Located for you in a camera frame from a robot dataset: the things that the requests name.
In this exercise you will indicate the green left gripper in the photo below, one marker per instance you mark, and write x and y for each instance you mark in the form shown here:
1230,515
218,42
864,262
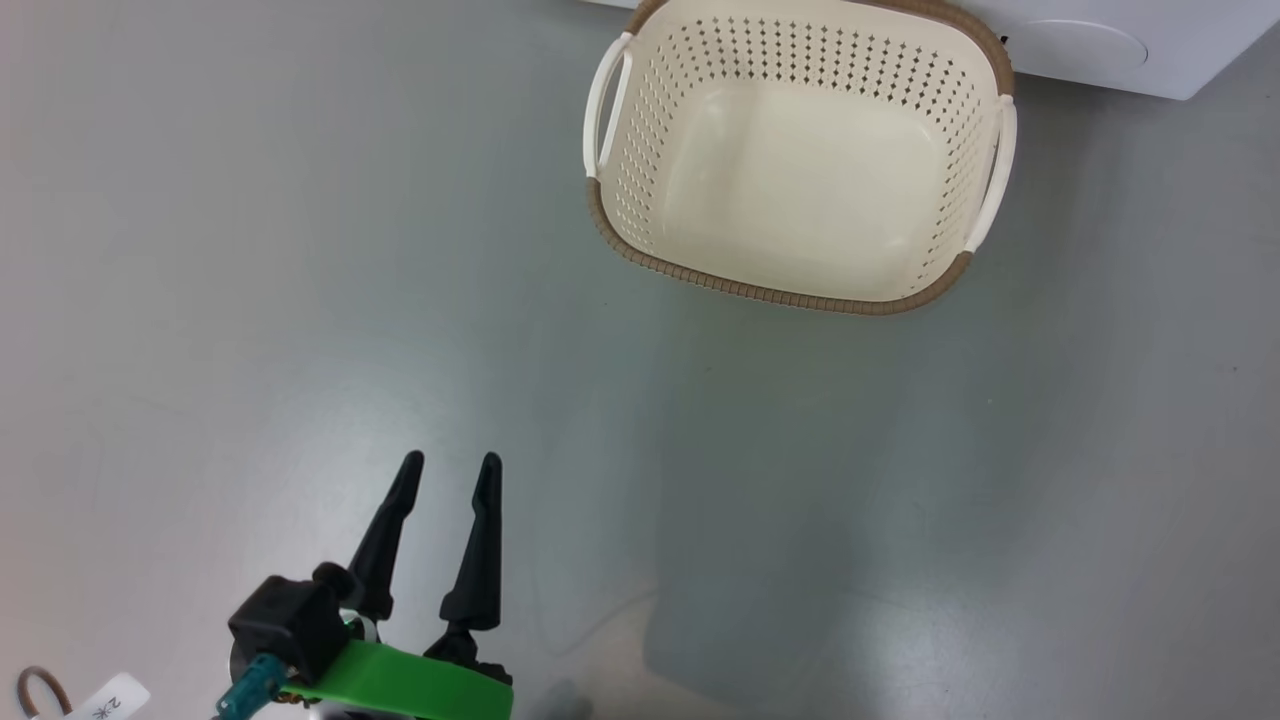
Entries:
410,685

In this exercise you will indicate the cream perforated laundry basket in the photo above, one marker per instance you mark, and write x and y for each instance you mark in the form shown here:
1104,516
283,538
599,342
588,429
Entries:
800,180

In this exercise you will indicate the white front-load washing machine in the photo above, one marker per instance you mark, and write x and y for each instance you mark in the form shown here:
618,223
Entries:
1200,40

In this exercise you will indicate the white paper tag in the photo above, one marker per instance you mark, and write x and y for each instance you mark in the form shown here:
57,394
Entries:
110,700

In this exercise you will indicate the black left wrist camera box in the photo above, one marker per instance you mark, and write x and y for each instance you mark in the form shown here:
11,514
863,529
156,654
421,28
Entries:
290,620

